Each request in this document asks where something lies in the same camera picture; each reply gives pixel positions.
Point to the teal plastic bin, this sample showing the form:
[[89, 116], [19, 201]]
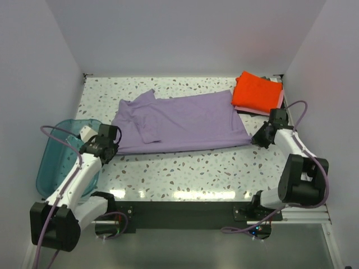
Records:
[[58, 159]]

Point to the aluminium frame rail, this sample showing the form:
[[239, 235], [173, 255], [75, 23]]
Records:
[[296, 215]]

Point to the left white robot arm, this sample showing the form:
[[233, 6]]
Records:
[[57, 222]]

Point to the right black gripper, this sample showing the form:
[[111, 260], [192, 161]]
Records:
[[257, 139]]

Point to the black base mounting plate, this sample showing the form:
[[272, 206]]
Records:
[[228, 217]]

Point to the folded orange t shirt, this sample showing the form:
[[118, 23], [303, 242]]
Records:
[[254, 92]]

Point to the purple t shirt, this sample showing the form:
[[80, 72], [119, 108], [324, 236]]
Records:
[[191, 123]]

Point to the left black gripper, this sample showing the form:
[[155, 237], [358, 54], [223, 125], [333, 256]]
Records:
[[115, 147]]

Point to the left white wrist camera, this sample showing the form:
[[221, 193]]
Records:
[[86, 133]]

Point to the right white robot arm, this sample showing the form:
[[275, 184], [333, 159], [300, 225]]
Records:
[[304, 181]]

